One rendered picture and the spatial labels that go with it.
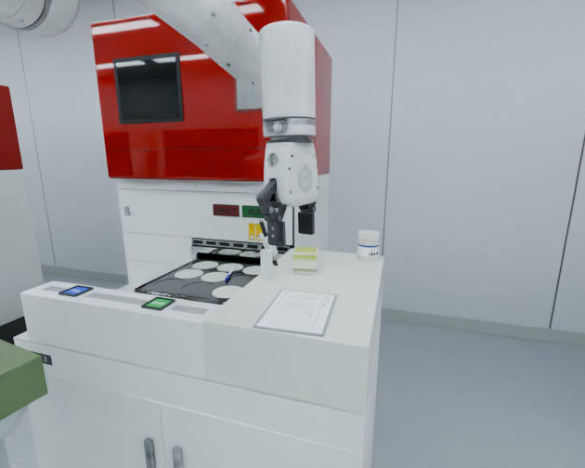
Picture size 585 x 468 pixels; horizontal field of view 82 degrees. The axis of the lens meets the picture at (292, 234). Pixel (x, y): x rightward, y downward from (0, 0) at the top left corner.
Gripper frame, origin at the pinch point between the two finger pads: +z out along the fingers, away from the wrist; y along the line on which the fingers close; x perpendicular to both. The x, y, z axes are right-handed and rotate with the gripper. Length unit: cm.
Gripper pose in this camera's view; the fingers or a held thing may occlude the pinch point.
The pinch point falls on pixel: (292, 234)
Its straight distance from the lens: 57.4
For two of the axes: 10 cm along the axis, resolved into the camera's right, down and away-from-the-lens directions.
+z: 0.3, 9.8, 2.2
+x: -8.4, -1.0, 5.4
